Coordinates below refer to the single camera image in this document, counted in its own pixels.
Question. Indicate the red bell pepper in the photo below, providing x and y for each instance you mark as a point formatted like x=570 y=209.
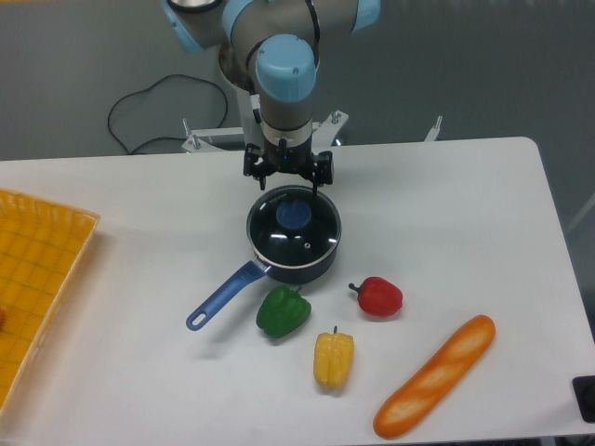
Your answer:
x=378 y=297

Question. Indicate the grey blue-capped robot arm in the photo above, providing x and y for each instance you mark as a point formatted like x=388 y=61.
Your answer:
x=269 y=50

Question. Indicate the dark blue saucepan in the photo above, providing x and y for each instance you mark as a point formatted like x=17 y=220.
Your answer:
x=249 y=272

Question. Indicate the glass lid with blue knob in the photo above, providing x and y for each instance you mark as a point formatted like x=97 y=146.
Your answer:
x=293 y=227

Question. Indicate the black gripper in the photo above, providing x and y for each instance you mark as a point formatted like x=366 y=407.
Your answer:
x=260 y=163

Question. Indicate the yellow woven basket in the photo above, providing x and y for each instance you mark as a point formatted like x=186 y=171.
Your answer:
x=41 y=244

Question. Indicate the black device at table edge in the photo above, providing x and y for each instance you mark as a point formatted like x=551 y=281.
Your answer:
x=584 y=389

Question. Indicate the orange baguette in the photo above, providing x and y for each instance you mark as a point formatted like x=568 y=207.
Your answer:
x=417 y=397

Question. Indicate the yellow bell pepper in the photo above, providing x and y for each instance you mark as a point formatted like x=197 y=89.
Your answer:
x=332 y=359

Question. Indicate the green bell pepper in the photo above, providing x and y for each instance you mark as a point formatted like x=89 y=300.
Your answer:
x=282 y=311

